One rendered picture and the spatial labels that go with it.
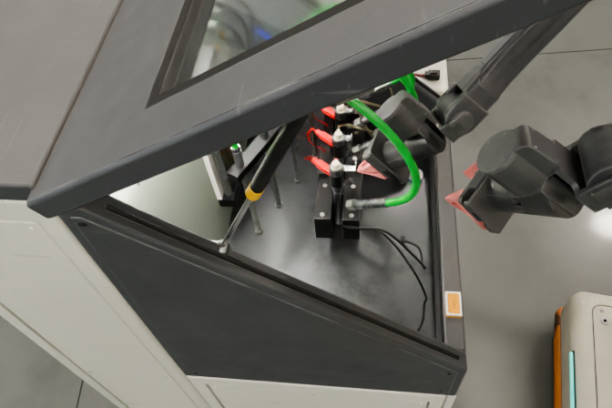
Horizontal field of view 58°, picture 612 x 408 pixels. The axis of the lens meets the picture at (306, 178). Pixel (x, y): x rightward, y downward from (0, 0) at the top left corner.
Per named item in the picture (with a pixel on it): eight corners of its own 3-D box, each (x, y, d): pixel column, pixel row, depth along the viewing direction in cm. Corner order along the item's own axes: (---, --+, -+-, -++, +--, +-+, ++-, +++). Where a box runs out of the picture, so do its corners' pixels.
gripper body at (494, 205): (459, 203, 73) (498, 207, 66) (500, 145, 76) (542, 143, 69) (489, 234, 75) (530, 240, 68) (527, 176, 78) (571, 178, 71)
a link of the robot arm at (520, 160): (645, 194, 58) (627, 137, 63) (575, 137, 54) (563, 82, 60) (545, 240, 66) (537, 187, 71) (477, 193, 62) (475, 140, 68)
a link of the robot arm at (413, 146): (446, 158, 97) (453, 133, 100) (420, 133, 94) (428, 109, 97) (416, 168, 102) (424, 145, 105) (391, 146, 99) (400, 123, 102)
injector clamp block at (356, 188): (360, 254, 132) (359, 219, 120) (317, 252, 133) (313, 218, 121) (364, 145, 152) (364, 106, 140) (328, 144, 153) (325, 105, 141)
